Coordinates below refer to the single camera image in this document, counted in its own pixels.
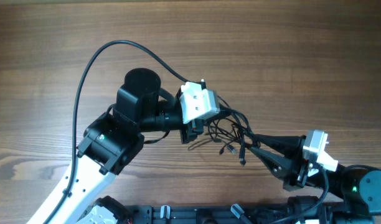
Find left camera black cable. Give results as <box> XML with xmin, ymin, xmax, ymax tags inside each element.
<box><xmin>44</xmin><ymin>40</ymin><xmax>190</xmax><ymax>224</ymax></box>

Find camera black cable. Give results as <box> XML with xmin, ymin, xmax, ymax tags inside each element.
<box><xmin>44</xmin><ymin>40</ymin><xmax>190</xmax><ymax>224</ymax></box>
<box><xmin>268</xmin><ymin>166</ymin><xmax>331</xmax><ymax>224</ymax></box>

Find black usb cables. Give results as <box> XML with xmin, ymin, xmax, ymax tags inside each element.
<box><xmin>187</xmin><ymin>95</ymin><xmax>261</xmax><ymax>166</ymax></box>

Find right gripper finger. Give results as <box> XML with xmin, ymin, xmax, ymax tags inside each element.
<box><xmin>249</xmin><ymin>147</ymin><xmax>291</xmax><ymax>180</ymax></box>
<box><xmin>255</xmin><ymin>134</ymin><xmax>306</xmax><ymax>157</ymax></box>

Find right camera black cable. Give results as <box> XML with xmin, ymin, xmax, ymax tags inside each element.
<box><xmin>268</xmin><ymin>166</ymin><xmax>331</xmax><ymax>224</ymax></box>

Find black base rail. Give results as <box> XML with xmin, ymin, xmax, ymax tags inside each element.
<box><xmin>124</xmin><ymin>204</ymin><xmax>293</xmax><ymax>224</ymax></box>

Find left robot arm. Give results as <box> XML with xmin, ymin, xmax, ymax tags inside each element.
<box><xmin>29</xmin><ymin>68</ymin><xmax>230</xmax><ymax>223</ymax></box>

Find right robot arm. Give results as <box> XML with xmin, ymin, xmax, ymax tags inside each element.
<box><xmin>246</xmin><ymin>129</ymin><xmax>381</xmax><ymax>223</ymax></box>

